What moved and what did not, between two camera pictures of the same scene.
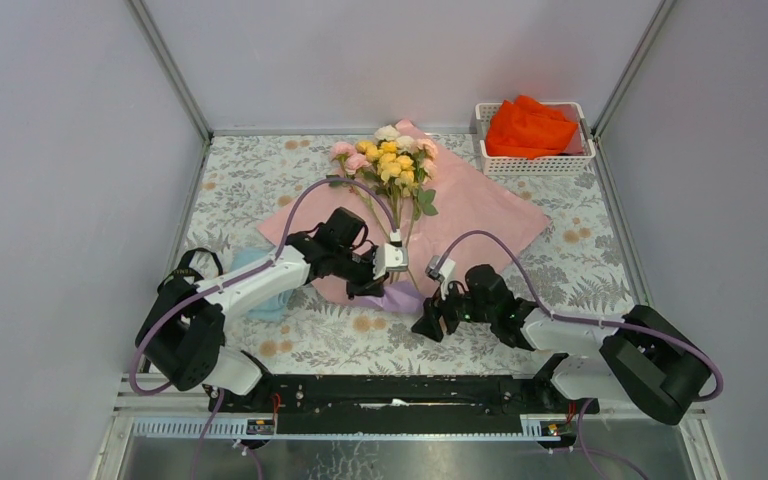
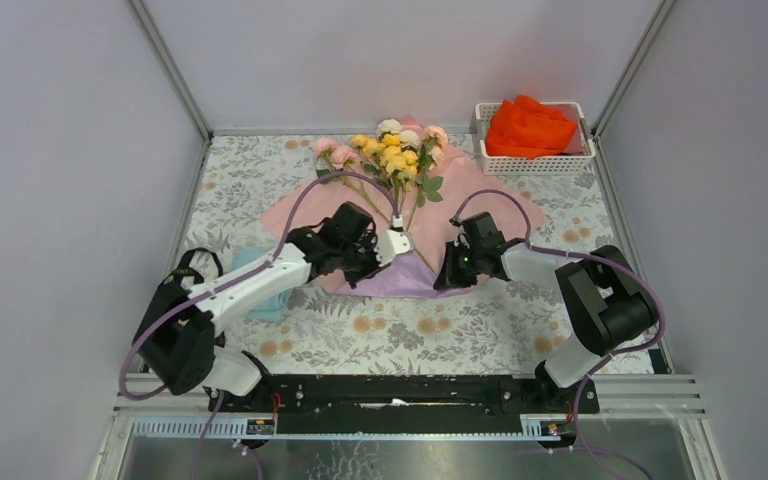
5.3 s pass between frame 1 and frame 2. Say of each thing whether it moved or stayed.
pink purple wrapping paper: moved
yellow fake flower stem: moved
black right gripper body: moved
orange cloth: stayed
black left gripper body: stayed
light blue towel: stayed
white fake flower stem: moved
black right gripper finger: moved
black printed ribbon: stayed
